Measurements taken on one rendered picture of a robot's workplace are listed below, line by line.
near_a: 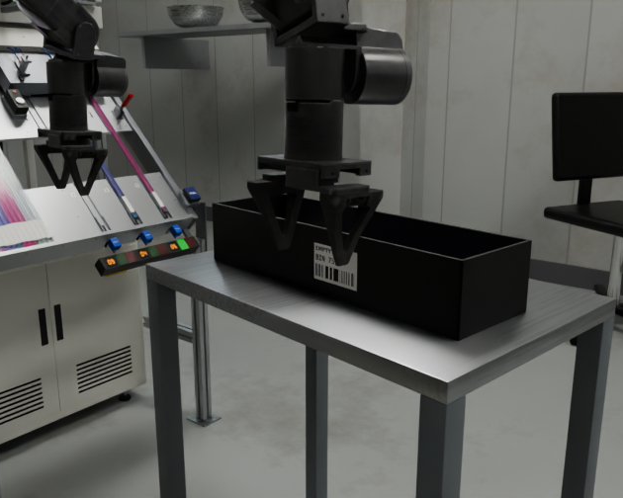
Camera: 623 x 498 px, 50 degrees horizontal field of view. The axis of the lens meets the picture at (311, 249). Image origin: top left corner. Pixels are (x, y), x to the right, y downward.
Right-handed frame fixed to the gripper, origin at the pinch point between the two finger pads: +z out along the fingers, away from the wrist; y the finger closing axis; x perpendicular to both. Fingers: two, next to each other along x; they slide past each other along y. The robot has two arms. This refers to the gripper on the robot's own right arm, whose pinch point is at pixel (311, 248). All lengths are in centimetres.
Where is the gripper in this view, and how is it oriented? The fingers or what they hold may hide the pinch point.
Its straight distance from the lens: 67.4
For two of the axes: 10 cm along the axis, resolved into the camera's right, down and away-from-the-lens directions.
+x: -7.4, 1.4, -6.6
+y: -6.7, -1.8, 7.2
